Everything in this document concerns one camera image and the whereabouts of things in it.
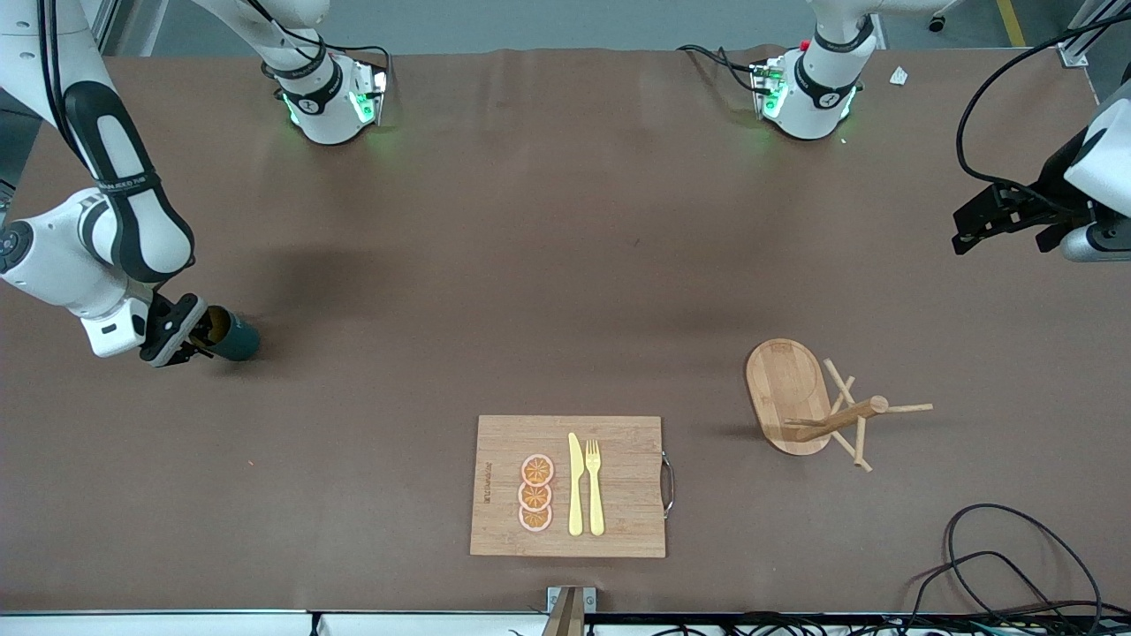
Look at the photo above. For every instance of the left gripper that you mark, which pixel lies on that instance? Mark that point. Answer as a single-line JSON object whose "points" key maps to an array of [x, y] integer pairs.
{"points": [[1053, 189]]}

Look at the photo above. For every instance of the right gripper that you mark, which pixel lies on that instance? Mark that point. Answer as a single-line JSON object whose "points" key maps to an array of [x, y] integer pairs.
{"points": [[202, 338]]}

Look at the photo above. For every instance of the dark teal cup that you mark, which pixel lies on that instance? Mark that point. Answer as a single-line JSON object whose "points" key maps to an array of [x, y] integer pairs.
{"points": [[237, 340]]}

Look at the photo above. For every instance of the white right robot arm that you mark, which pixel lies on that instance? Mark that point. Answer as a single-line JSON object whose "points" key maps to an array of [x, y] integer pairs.
{"points": [[132, 221]]}

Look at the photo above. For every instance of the brown table cover sheet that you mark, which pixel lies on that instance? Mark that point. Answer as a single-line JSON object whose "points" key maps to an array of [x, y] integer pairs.
{"points": [[353, 397]]}

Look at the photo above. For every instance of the white paper scrap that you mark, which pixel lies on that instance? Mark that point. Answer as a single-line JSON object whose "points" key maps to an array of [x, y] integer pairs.
{"points": [[899, 76]]}

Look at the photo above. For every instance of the office chair castor leg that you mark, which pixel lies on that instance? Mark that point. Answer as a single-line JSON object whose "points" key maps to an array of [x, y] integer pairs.
{"points": [[935, 24]]}

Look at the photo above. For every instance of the wooden mug tree stand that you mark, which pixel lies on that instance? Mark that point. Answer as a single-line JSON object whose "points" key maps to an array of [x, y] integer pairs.
{"points": [[782, 389]]}

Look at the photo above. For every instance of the toy orange slice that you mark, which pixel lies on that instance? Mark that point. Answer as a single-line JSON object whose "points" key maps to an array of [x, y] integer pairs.
{"points": [[537, 470]]}

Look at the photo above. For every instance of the yellow plastic knife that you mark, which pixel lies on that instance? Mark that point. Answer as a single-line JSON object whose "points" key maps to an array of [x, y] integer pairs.
{"points": [[575, 495]]}

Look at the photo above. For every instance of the yellow plastic fork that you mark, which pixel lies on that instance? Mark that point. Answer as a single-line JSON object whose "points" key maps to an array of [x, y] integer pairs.
{"points": [[595, 503]]}

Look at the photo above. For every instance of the bamboo cutting board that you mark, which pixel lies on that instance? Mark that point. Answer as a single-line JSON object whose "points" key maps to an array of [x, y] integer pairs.
{"points": [[618, 442]]}

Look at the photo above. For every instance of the aluminium frame post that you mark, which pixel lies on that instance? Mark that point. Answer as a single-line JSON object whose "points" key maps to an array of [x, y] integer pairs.
{"points": [[1074, 55], [102, 26]]}

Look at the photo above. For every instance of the white table edge rail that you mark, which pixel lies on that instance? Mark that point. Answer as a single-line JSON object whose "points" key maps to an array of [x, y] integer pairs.
{"points": [[177, 625]]}

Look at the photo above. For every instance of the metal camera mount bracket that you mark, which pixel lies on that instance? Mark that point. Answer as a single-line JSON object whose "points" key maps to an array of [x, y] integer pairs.
{"points": [[565, 614]]}

